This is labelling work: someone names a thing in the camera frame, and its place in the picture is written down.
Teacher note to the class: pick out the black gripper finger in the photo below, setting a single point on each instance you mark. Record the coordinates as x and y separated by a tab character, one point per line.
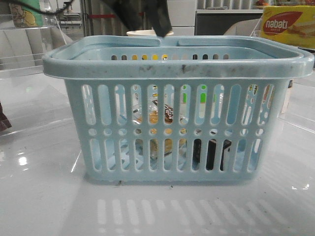
157	13
124	10

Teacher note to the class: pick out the packaged bread slice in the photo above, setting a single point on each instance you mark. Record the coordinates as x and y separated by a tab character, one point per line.
153	118

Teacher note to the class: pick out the black tissue pack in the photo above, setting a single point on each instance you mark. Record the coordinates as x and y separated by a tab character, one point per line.
211	152

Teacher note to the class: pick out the light blue plastic basket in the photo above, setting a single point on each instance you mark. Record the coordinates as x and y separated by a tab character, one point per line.
225	85

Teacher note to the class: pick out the white refrigerator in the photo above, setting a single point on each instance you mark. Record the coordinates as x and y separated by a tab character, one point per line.
182	16

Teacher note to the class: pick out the dark kitchen counter cabinet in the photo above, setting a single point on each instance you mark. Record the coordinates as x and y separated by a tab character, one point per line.
217	22

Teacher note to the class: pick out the plate of fruit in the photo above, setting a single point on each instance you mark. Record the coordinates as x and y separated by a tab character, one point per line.
261	3

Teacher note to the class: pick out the clear acrylic display shelf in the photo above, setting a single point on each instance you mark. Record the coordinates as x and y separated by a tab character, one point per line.
22	49

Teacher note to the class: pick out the yellow nabati wafer box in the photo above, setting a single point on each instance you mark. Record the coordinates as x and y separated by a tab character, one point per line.
292	25

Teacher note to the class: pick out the red peanut snack bag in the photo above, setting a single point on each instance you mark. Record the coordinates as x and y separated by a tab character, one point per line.
4	122

